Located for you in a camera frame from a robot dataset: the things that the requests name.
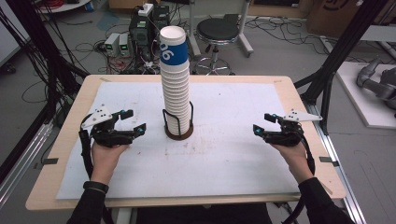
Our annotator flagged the stack of white ribbed cups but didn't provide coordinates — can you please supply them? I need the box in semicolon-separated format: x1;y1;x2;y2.
160;61;191;136

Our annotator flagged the tan tape strip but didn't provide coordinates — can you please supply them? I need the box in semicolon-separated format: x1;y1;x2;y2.
320;182;333;196

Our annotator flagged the white table mat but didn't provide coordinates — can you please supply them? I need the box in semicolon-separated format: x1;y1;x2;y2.
55;81;301;201

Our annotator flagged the black metal frame post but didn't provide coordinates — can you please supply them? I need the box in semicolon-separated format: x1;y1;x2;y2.
293;0;391;135

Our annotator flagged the person's right hand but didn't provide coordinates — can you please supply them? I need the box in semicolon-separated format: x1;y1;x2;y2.
270;141;315;185

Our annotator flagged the black cable-wrapped frame post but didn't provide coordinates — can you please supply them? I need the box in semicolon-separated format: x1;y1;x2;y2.
4;0;90;125

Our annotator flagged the black wristband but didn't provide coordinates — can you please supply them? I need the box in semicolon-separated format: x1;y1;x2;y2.
82;180;110;195

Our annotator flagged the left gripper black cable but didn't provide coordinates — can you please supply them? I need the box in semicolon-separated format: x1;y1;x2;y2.
78;121;95;181

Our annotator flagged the black round stool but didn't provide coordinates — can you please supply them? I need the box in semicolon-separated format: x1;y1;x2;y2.
191;17;241;76

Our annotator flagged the black wire cup holder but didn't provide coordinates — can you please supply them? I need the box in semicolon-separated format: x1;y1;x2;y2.
162;101;195;141

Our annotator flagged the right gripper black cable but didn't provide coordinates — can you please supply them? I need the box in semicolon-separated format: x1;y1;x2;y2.
298;130;317;175

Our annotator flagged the white power strip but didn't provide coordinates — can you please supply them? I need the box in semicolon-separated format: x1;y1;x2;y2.
137;3;155;18

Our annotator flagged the grey bench power supply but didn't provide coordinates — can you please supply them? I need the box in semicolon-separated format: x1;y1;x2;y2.
118;33;132;58
104;32;121;58

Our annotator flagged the silver aluminium rail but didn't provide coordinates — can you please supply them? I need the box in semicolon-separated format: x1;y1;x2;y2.
303;102;368;224
0;120;54;208

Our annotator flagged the person's left hand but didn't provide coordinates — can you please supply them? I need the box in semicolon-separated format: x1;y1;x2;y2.
90;143;130;186

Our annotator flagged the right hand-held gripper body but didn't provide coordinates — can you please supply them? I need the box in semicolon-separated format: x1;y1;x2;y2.
263;108;324;148

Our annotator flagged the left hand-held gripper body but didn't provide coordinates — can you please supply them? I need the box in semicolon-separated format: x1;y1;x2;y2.
78;104;135;149

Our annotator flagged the cardboard box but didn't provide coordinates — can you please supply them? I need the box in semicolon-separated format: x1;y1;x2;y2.
305;0;370;39

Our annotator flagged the white platform board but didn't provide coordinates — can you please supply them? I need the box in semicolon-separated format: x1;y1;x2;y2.
335;61;396;131

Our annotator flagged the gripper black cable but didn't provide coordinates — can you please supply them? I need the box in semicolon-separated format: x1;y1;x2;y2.
298;130;317;175
78;121;95;181

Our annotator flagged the black computer tower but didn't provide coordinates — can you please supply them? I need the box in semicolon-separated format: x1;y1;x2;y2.
128;5;171;62

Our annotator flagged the person's dark lap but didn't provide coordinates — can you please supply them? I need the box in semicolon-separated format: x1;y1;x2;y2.
135;203;275;224

